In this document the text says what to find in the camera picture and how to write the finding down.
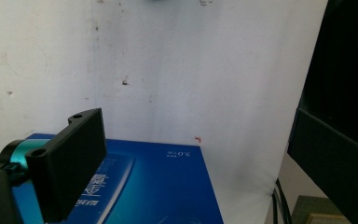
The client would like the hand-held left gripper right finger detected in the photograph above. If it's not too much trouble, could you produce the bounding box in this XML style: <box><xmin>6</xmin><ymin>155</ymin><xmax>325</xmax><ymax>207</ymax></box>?
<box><xmin>286</xmin><ymin>0</ymin><xmax>358</xmax><ymax>224</ymax></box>

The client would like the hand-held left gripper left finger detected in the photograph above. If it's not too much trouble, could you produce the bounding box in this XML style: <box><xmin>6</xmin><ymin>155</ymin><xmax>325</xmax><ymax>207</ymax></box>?
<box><xmin>25</xmin><ymin>107</ymin><xmax>108</xmax><ymax>224</ymax></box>

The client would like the blue cardboard box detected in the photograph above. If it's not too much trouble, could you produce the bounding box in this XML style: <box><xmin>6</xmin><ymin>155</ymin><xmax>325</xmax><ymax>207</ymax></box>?
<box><xmin>0</xmin><ymin>133</ymin><xmax>225</xmax><ymax>224</ymax></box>

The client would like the green flat object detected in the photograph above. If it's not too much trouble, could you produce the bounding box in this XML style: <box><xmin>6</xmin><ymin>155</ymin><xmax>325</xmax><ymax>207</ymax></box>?
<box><xmin>291</xmin><ymin>195</ymin><xmax>344</xmax><ymax>224</ymax></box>

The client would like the white table mat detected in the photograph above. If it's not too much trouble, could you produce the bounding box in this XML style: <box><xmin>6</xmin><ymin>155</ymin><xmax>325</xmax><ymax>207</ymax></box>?
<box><xmin>0</xmin><ymin>0</ymin><xmax>329</xmax><ymax>224</ymax></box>

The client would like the black cable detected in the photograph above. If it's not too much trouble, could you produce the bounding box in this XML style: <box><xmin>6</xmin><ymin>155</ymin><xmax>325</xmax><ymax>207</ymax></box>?
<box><xmin>275</xmin><ymin>177</ymin><xmax>294</xmax><ymax>224</ymax></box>
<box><xmin>271</xmin><ymin>185</ymin><xmax>280</xmax><ymax>224</ymax></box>

